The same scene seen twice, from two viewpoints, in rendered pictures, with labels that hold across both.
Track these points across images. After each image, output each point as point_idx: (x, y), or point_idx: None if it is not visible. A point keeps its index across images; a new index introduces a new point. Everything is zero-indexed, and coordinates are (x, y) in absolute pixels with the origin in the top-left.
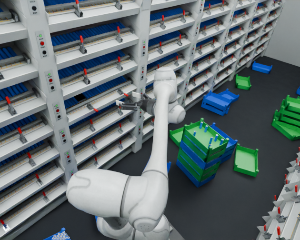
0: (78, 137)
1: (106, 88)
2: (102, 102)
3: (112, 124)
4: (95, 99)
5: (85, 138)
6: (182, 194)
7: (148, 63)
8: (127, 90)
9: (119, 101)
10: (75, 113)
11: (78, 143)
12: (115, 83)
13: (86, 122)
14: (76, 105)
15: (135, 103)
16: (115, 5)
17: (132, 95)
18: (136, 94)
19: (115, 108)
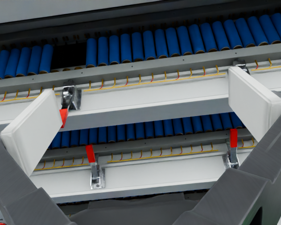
0: (43, 185)
1: (185, 49)
2: (134, 95)
3: (183, 189)
4: (113, 77)
5: (61, 197)
6: None
7: None
8: None
9: (28, 107)
10: (12, 105)
11: None
12: (242, 39)
13: (92, 147)
14: (28, 76)
15: (9, 219)
16: None
17: (229, 102)
18: (247, 96)
19: (217, 138)
